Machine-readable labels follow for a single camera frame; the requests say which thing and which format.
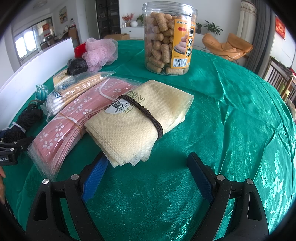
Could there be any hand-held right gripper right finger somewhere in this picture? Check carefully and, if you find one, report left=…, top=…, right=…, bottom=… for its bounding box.
left=187, top=152, right=270, bottom=241

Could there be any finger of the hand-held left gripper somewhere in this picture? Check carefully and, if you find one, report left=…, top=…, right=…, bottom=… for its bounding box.
left=7, top=137, right=34, bottom=151

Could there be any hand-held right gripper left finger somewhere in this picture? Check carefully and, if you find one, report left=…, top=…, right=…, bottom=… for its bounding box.
left=25, top=152, right=109, bottom=241

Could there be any beige non-woven cloth bundle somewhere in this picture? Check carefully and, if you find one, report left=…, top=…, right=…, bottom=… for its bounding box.
left=84, top=80, right=194, bottom=169

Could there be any red yarn skein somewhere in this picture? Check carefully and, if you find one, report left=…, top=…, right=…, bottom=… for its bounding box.
left=74, top=44, right=88, bottom=59

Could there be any person's left hand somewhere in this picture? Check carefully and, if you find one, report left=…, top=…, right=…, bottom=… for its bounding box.
left=0, top=167, right=6, bottom=205

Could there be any dark blue cloth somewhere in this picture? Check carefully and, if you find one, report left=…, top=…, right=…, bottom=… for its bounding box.
left=0, top=122, right=26, bottom=142

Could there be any black mesh net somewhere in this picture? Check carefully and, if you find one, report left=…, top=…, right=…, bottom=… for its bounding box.
left=18, top=104, right=43, bottom=133

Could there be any pink face mask pack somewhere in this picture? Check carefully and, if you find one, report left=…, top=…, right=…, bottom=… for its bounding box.
left=27, top=77, right=137, bottom=182

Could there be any teal striped pouch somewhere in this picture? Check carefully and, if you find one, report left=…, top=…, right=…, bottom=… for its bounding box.
left=35, top=85, right=48, bottom=103

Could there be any green satin tablecloth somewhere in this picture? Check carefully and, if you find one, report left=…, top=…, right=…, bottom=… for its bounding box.
left=7, top=39, right=296, bottom=241

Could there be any cotton swab pack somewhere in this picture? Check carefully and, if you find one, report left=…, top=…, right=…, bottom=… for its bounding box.
left=41, top=71, right=115, bottom=116

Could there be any small pale yellow box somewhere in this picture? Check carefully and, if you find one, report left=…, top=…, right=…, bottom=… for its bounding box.
left=53, top=71, right=77, bottom=88

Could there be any white board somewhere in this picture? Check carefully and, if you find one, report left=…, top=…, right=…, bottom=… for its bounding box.
left=0, top=38, right=75, bottom=109

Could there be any black trash bag roll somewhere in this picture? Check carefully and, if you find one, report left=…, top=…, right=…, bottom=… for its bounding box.
left=67, top=58, right=89, bottom=76

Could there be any pink mesh bath pouf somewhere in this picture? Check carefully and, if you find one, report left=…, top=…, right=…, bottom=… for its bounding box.
left=83, top=37, right=119, bottom=72

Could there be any wooden chair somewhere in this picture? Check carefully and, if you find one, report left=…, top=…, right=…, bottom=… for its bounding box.
left=265, top=57, right=296, bottom=101

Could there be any orange lounge chair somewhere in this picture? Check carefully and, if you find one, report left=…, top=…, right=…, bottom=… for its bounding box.
left=202, top=32, right=254, bottom=62

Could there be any cardboard box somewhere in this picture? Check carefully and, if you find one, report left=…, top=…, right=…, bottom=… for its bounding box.
left=103, top=33, right=130, bottom=42

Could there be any clear snack jar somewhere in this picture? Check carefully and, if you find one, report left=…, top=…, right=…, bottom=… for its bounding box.
left=142, top=2, right=199, bottom=75

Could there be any dark glass cabinet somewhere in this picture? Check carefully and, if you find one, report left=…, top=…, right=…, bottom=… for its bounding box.
left=97, top=0, right=121, bottom=40

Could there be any white low cabinet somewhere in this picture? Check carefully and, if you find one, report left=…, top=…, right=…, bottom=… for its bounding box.
left=120, top=26, right=145, bottom=39

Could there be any grey curtain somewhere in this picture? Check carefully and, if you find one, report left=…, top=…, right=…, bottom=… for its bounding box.
left=238, top=0, right=276, bottom=75

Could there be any large potted plant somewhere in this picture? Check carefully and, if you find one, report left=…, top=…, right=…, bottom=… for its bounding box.
left=203, top=20, right=224, bottom=35

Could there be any red flower vase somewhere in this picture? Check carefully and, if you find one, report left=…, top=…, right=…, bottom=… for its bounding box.
left=122, top=13, right=135, bottom=27

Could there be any brown hair tie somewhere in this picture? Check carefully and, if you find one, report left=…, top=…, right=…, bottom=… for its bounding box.
left=118, top=95, right=164, bottom=140

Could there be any framed wall painting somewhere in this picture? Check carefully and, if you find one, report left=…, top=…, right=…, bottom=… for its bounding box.
left=59, top=6, right=68, bottom=24

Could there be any red wall poster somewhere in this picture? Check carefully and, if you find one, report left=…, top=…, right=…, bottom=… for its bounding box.
left=275, top=16, right=286, bottom=39

